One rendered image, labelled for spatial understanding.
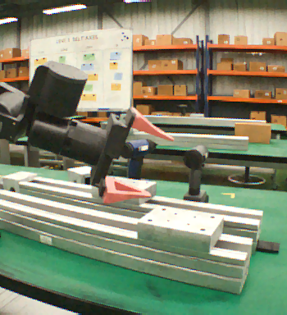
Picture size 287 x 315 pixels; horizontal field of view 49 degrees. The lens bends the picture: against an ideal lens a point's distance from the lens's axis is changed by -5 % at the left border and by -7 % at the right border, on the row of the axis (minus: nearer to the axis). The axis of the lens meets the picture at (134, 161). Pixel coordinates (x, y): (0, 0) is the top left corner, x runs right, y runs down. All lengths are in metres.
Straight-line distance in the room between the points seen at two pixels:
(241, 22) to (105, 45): 7.97
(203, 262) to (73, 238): 0.33
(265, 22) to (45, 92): 11.18
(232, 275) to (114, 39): 3.57
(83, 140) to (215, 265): 0.37
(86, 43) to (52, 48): 0.52
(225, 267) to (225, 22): 11.08
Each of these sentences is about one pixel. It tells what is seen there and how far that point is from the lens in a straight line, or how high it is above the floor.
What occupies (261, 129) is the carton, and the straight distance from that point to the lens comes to 2.82.
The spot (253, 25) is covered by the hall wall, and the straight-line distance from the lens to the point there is 11.50.
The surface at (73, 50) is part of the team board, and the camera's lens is 4.27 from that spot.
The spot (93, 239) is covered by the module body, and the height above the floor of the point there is 0.84.
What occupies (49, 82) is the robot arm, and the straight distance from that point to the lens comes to 0.44.
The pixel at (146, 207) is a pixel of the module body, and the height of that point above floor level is 0.86.
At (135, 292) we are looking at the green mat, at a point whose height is 0.78.
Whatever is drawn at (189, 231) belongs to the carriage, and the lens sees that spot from 0.66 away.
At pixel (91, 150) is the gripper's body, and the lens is 0.47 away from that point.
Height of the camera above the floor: 1.17
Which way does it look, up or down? 12 degrees down
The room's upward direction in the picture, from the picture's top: straight up
